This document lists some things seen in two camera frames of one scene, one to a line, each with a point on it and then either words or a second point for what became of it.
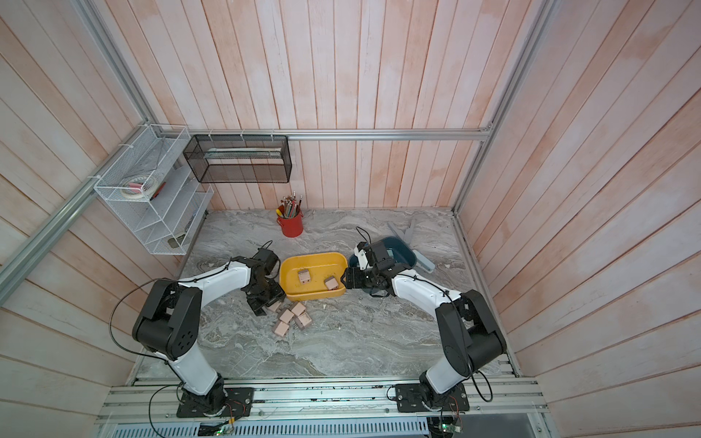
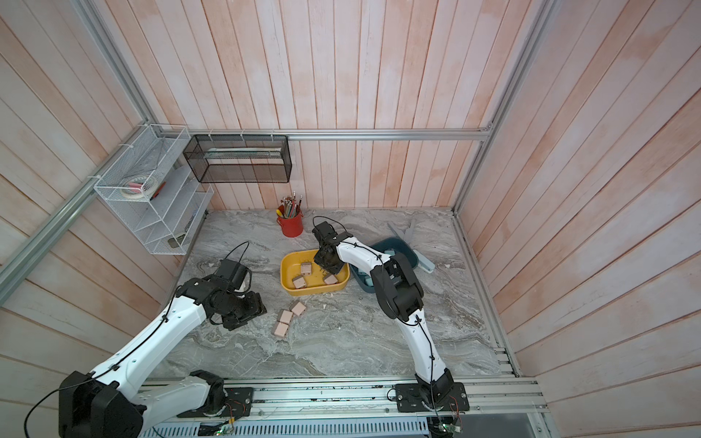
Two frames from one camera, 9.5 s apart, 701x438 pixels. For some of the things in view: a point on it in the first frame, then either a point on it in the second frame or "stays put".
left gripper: x=257 y=307 → x=256 y=307
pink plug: x=275 y=307 → x=298 y=282
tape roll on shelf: x=138 y=187 stays put
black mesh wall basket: x=240 y=158 stays put
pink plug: x=287 y=316 stays put
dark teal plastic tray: x=400 y=248 stays put
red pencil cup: x=292 y=226 stays put
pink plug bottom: x=281 y=328 stays put
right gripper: x=353 y=278 → x=319 y=258
